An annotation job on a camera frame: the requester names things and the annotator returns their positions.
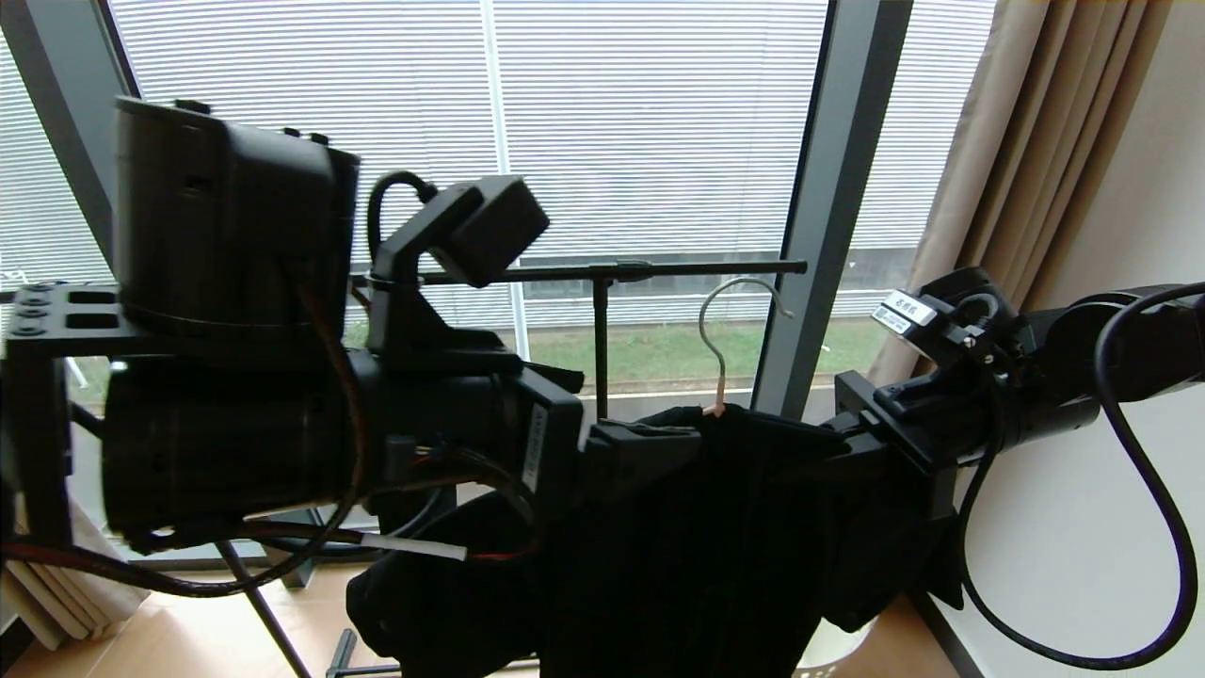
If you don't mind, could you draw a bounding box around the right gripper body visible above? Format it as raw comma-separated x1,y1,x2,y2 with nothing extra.
836,370,1102,519

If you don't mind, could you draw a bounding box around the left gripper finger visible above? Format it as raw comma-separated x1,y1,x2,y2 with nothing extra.
586,421,704,506

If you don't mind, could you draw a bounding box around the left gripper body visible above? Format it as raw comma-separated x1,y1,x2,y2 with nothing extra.
102,350,586,554

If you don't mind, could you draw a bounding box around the pink clothes hanger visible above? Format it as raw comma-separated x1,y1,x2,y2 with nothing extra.
699,278,795,418

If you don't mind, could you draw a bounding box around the black garment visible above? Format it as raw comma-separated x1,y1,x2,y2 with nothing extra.
346,405,966,678

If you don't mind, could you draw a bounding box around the black clothes rack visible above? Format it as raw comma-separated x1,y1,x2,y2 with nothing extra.
68,259,809,678

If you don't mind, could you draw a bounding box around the white laundry basket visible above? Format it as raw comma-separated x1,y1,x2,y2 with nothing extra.
795,617,876,678

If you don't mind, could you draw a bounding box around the beige curtain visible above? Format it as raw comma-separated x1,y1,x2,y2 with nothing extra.
866,0,1178,387

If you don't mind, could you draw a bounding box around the window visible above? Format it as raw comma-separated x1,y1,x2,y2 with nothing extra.
0,0,999,566

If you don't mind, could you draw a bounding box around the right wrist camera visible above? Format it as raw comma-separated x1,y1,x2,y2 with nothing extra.
871,290,1013,415

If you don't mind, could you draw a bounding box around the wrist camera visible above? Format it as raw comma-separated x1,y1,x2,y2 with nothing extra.
365,174,552,376
871,290,1013,415

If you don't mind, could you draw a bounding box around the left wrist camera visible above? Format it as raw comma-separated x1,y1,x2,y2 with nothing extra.
365,174,552,376

